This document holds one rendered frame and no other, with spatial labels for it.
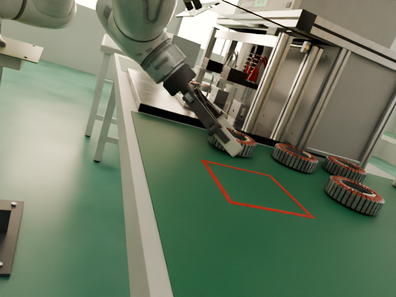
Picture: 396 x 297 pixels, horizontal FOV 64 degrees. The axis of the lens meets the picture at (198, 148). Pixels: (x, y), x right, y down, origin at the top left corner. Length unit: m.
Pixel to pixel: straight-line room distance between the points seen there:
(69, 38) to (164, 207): 5.43
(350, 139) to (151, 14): 0.77
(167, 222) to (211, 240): 0.05
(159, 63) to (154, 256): 0.46
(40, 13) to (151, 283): 1.10
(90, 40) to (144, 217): 5.42
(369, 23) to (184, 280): 1.02
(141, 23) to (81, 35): 5.17
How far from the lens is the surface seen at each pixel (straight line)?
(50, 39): 5.79
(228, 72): 1.04
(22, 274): 1.38
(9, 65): 1.11
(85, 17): 5.72
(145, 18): 0.56
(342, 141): 1.09
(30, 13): 1.27
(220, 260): 0.34
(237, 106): 1.08
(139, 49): 0.68
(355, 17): 1.14
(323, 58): 1.01
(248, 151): 0.71
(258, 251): 0.39
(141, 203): 0.39
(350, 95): 1.05
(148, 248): 0.32
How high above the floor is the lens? 0.94
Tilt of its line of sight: 16 degrees down
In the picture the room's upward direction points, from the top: 20 degrees clockwise
